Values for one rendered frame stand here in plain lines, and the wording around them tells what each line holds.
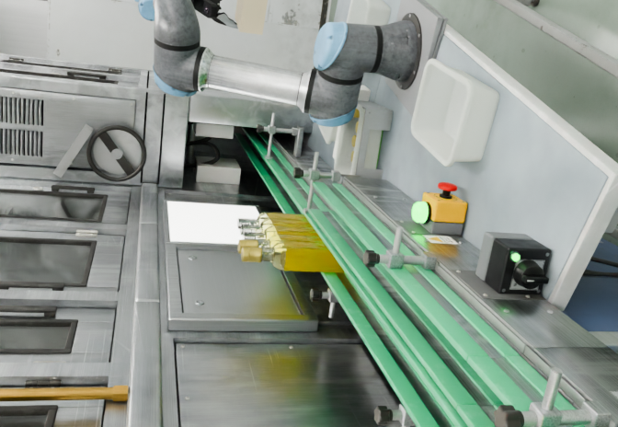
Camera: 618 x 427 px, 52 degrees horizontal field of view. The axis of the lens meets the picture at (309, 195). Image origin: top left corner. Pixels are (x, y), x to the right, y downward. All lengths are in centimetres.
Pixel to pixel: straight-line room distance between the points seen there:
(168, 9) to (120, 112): 89
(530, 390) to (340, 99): 96
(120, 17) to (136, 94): 277
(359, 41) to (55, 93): 129
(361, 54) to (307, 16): 376
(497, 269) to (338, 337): 54
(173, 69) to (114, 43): 353
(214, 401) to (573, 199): 72
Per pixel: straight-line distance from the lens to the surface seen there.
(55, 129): 250
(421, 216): 130
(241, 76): 164
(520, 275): 105
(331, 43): 154
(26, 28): 572
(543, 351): 91
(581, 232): 104
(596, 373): 90
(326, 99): 161
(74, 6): 520
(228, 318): 144
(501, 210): 122
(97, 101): 247
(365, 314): 135
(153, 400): 118
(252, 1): 208
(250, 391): 127
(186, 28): 163
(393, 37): 159
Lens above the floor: 140
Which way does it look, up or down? 15 degrees down
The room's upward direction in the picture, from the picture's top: 86 degrees counter-clockwise
